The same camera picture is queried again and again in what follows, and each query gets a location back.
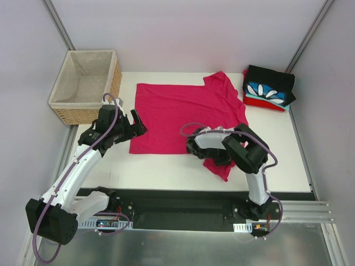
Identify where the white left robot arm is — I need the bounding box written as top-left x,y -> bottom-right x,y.
26,104 -> 148,245

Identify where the black folded printed t-shirt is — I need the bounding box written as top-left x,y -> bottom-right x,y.
242,65 -> 296,107

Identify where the aluminium corner post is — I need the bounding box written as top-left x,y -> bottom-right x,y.
41,0 -> 75,50
285,0 -> 336,74

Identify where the aluminium frame rail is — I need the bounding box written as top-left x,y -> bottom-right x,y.
35,195 -> 333,222

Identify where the right white cable duct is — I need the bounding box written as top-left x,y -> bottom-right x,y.
233,223 -> 252,233

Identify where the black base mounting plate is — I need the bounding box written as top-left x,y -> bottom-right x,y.
74,186 -> 281,232

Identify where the left white cable duct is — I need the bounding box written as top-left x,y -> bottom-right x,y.
78,218 -> 133,230

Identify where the light teal folded t-shirt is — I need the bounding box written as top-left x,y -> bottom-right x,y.
245,94 -> 288,109

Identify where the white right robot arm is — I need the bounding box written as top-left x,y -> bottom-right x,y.
186,124 -> 272,221

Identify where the white cable duct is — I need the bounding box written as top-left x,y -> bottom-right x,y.
233,223 -> 252,233
78,218 -> 133,230

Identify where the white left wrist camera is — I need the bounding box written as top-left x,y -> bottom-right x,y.
115,98 -> 123,107

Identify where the left aluminium corner post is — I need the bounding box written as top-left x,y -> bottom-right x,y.
41,0 -> 75,50

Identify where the right aluminium corner post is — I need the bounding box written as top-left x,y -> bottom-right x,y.
285,0 -> 336,74

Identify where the red folded t-shirt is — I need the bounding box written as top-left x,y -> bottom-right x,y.
243,94 -> 285,112

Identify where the woven wicker basket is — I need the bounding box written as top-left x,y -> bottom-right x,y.
48,50 -> 122,125

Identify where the magenta pink t-shirt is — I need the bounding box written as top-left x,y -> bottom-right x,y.
128,70 -> 249,182

